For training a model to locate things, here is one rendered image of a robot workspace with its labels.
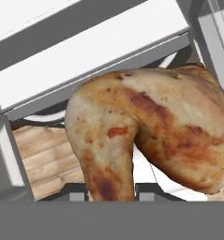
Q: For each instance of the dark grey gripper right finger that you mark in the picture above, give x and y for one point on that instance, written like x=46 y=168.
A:
x=146 y=188

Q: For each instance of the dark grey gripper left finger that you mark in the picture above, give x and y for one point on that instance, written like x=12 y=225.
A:
x=76 y=188

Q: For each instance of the roasted chicken drumstick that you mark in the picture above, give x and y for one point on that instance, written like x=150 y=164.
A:
x=166 y=125

